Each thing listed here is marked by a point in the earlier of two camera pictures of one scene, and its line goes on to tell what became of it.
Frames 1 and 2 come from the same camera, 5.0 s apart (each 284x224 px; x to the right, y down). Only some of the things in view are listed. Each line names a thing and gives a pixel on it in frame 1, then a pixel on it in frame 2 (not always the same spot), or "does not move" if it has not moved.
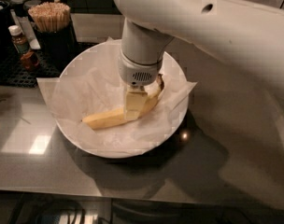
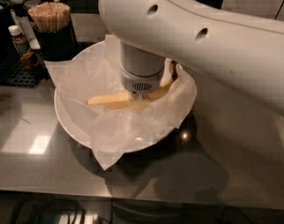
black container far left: [2, 48] does not move
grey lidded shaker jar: [17, 3] does not move
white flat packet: [27, 30] does not move
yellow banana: [116, 118] -> [121, 100]
